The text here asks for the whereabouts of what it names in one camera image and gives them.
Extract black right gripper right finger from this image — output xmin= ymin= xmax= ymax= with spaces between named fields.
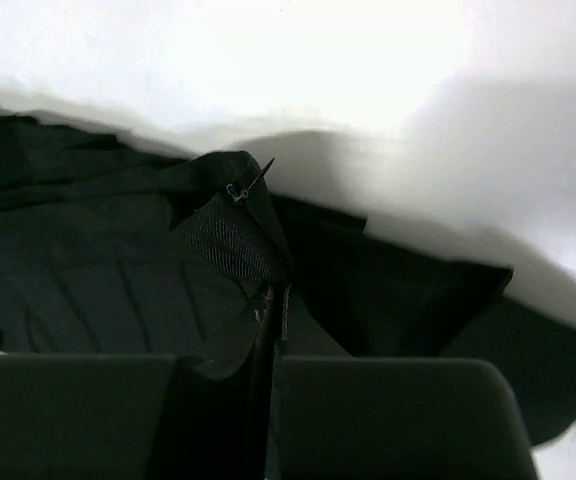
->
xmin=272 ymin=284 xmax=542 ymax=480

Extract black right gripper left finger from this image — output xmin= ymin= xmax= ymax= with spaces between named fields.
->
xmin=0 ymin=194 xmax=289 ymax=480

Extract black pleated skirt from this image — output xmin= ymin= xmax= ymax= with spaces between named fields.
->
xmin=0 ymin=115 xmax=576 ymax=445

